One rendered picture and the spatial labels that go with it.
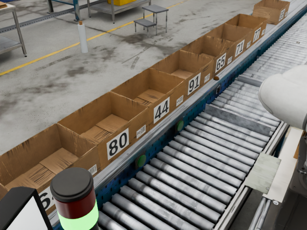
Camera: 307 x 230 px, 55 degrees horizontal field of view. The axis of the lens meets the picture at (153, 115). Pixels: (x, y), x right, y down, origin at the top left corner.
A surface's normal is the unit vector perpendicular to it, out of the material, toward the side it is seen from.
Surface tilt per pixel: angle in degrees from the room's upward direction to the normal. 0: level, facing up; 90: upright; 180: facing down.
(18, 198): 4
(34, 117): 0
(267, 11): 90
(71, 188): 0
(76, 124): 90
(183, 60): 90
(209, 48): 89
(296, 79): 27
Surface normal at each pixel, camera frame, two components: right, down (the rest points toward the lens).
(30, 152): 0.80, 0.33
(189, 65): -0.58, 0.46
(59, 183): 0.00, -0.82
